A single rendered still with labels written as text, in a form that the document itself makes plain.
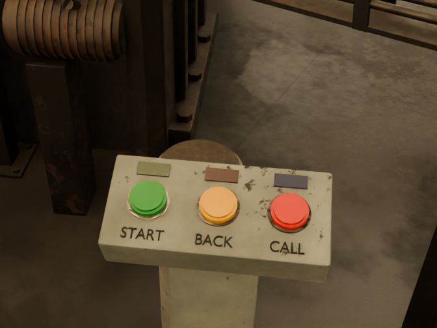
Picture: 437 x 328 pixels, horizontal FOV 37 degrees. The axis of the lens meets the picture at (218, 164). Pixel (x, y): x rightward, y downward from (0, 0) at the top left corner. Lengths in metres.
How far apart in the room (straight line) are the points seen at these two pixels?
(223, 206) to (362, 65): 1.51
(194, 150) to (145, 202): 0.22
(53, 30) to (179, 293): 0.66
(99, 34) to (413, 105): 1.07
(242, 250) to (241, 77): 1.38
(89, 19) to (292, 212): 0.68
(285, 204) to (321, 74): 1.40
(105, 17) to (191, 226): 0.63
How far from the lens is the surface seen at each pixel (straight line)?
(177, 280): 0.73
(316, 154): 1.73
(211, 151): 0.88
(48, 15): 1.26
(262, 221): 0.68
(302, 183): 0.70
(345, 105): 1.94
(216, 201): 0.68
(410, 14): 0.85
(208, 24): 2.15
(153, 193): 0.69
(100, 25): 1.23
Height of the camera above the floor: 1.08
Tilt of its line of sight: 40 degrees down
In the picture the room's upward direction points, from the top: 2 degrees clockwise
